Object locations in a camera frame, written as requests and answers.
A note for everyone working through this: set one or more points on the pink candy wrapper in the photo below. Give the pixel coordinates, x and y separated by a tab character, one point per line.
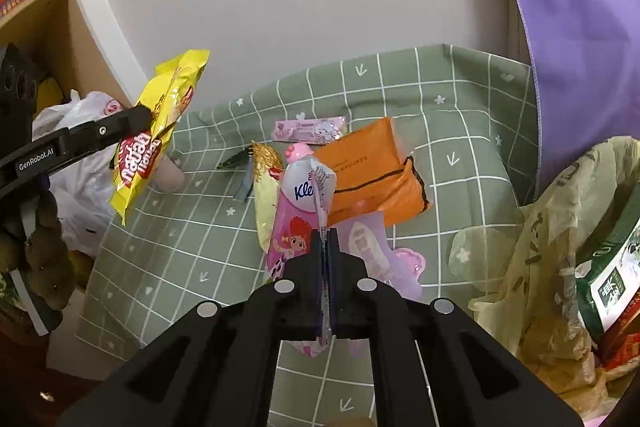
310	129

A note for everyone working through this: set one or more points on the light purple wrapper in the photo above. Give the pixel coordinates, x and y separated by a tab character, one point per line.
370	252

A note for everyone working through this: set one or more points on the orange packet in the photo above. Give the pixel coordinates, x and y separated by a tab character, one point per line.
365	167

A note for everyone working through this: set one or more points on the purple pillow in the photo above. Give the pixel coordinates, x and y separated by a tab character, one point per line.
575	32

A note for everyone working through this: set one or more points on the green checked cloth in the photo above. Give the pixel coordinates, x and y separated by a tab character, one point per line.
450	217

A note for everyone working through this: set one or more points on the yellow-green plastic bag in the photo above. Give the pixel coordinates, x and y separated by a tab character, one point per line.
540	267

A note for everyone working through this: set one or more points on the red packet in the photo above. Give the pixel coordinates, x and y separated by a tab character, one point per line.
622	342

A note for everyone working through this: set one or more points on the white plastic bag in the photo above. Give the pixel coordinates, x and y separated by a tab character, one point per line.
85	187

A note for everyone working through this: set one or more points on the yellow object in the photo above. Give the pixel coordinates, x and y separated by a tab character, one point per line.
50	94

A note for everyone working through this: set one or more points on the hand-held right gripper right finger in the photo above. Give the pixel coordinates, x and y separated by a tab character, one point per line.
334	287

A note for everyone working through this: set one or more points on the person's left hand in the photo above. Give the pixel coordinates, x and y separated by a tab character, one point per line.
47	252

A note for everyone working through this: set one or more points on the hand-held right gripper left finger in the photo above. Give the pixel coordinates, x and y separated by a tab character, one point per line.
320	267

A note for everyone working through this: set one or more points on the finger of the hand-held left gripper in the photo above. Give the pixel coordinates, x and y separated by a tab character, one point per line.
110	129

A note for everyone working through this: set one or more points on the pink tissue pack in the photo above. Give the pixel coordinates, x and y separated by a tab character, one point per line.
295	227

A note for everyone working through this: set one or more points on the yellow snack packet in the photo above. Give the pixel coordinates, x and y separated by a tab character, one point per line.
150	147

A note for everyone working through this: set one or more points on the pale yellow gold wrapper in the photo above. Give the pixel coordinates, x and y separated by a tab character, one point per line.
265	202

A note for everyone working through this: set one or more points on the grey toy gun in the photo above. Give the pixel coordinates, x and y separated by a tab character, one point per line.
244	182

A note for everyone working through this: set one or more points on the green and white carton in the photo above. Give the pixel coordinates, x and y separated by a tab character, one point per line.
610	287

